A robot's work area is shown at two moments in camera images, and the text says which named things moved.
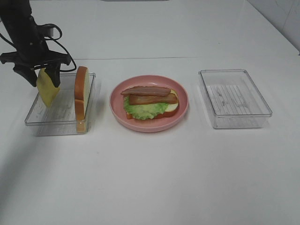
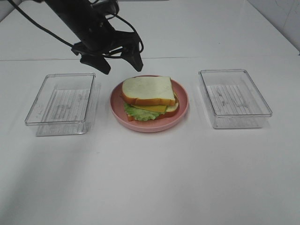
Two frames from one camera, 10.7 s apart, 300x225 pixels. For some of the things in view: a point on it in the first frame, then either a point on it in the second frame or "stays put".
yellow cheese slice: (47, 90) -> (158, 108)
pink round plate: (117, 105) stays put
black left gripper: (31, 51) -> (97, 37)
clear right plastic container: (234, 100) stays put
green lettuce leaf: (144, 111) stays put
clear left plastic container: (59, 118) stays put
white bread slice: (82, 87) -> (148, 90)
